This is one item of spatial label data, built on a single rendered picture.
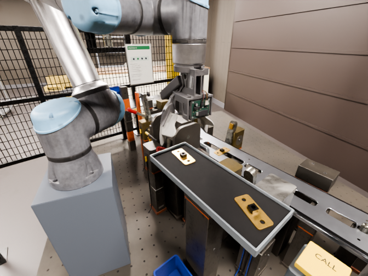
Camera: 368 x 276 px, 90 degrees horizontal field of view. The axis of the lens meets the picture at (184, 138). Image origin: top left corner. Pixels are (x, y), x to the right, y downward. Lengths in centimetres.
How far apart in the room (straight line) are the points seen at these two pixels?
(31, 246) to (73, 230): 144
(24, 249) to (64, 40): 177
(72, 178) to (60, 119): 17
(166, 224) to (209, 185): 54
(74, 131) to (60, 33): 28
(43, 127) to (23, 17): 806
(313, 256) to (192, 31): 45
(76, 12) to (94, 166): 41
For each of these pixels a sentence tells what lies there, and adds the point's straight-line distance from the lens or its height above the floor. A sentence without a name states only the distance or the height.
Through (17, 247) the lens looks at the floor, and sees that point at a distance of 218.
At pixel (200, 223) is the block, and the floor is 104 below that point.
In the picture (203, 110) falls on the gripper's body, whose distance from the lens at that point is 44.
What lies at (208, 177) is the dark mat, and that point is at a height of 116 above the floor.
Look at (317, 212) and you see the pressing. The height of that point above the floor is 100.
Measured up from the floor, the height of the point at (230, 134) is 103.
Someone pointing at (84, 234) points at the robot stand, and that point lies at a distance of 72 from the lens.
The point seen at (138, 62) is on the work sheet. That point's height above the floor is 132.
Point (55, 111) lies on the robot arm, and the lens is 54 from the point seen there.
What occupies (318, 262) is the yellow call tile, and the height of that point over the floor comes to 116.
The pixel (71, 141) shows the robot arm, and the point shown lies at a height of 124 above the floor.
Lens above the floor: 147
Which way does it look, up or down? 28 degrees down
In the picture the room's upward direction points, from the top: straight up
